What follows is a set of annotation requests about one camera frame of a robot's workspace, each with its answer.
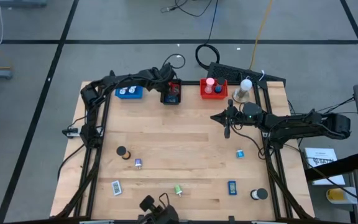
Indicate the pink hourglass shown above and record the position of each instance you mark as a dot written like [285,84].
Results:
[210,81]

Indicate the white framed LCD display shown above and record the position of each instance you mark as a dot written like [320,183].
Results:
[116,187]

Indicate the white bulb brass lamp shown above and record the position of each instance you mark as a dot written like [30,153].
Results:
[245,84]

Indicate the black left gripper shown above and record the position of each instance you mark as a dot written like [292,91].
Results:
[162,79]

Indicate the black plastic basket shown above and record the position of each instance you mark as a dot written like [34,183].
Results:
[180,101]

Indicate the red plastic basket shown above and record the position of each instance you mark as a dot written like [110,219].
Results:
[204,95]

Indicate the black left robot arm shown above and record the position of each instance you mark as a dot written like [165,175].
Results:
[120,81]

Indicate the black table clamp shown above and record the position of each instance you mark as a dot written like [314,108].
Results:
[231,219]

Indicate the green white power adapter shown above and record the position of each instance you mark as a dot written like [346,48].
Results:
[177,188]

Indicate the black capped white sand hourglass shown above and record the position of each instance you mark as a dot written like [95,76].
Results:
[262,193]

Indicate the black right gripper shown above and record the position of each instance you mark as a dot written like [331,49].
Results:
[236,115]

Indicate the black aluminium table frame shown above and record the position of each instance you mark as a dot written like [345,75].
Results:
[191,83]

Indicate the black capped blue hourglass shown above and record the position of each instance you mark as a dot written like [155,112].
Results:
[218,89]

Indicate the purple white power adapter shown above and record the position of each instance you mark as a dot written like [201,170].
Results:
[138,163]
[122,91]

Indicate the white booklet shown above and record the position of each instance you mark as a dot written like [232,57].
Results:
[322,161]

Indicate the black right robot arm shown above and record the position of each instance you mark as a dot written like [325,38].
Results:
[291,124]

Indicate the teal white power adapter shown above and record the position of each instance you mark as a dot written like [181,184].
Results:
[132,89]

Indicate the black capped orange sand hourglass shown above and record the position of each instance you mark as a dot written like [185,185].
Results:
[121,151]

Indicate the blue plastic basket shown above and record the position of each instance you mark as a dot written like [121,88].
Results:
[137,95]

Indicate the light blue white power adapter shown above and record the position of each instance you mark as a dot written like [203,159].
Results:
[240,153]

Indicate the black beam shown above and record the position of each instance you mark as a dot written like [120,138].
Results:
[337,166]

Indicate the black keyboard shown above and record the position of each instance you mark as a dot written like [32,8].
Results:
[228,72]

